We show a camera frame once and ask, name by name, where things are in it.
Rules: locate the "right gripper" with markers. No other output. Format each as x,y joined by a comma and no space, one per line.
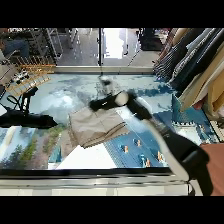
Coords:
102,104

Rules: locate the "beige garment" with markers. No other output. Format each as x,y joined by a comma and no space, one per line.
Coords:
96,128

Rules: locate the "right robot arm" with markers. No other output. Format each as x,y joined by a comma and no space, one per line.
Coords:
173,143

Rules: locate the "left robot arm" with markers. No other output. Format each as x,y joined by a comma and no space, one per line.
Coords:
26,120

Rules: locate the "row of hanging clothes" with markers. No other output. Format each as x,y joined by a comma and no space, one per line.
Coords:
193,63

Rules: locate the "silver frame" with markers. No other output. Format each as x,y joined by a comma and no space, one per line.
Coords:
93,183

